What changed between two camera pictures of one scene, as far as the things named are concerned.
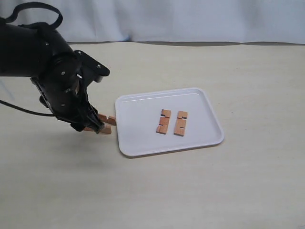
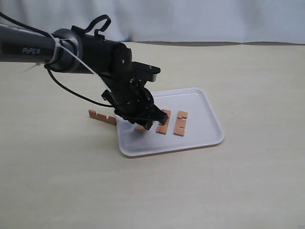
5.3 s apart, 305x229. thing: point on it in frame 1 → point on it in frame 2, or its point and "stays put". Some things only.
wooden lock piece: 162,126 stays put
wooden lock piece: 111,119 stays put
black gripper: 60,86 → 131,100
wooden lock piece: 180,123 stays put
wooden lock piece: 105,130 → 140,128
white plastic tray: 137,118 stays put
